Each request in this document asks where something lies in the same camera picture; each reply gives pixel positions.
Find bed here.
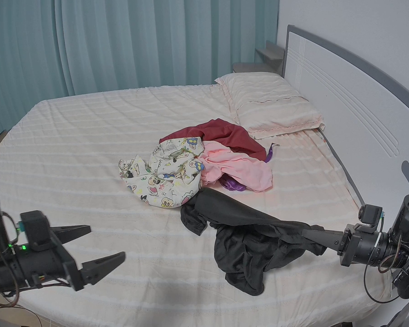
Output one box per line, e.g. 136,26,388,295
0,24,409,327

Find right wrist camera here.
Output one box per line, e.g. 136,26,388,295
345,204,385,234

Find white printed pyjama garment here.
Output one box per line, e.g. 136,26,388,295
119,136,205,210

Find purple garment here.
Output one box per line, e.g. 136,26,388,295
219,143,281,193

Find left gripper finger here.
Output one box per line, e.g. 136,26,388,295
79,251,126,285
50,225,92,245

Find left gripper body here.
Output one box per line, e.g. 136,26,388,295
0,228,85,294

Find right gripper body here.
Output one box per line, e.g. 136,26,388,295
338,230,397,269

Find blue-green curtain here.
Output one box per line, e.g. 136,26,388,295
0,0,281,133

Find cream pillow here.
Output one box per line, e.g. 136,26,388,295
214,72,326,140

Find pink garment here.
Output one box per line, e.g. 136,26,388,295
198,141,273,193

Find dark red garment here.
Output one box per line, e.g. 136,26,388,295
159,118,267,162

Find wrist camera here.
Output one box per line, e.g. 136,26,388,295
345,204,385,234
18,211,56,252

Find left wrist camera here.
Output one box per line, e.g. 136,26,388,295
18,211,56,252

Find black garment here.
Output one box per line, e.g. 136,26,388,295
180,187,328,296

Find grey bedside table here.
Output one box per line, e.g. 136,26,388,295
232,40,286,77

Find black cable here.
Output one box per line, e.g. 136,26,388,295
363,266,401,304

